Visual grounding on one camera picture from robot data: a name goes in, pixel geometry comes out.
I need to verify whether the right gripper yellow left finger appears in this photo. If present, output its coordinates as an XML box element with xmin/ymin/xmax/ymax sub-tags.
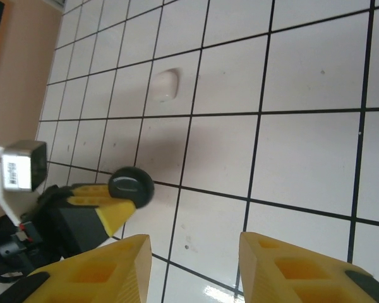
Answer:
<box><xmin>0</xmin><ymin>234</ymin><xmax>153</xmax><ymax>303</ymax></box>

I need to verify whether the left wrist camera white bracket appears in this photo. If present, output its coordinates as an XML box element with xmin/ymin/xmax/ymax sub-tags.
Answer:
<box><xmin>0</xmin><ymin>140</ymin><xmax>49</xmax><ymax>227</ymax></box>

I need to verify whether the white earbud charging case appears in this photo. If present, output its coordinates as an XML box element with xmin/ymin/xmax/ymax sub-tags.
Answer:
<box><xmin>150</xmin><ymin>68</ymin><xmax>181</xmax><ymax>104</ymax></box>

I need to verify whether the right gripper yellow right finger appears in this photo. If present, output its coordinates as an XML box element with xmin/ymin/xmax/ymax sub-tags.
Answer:
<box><xmin>239</xmin><ymin>232</ymin><xmax>379</xmax><ymax>303</ymax></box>

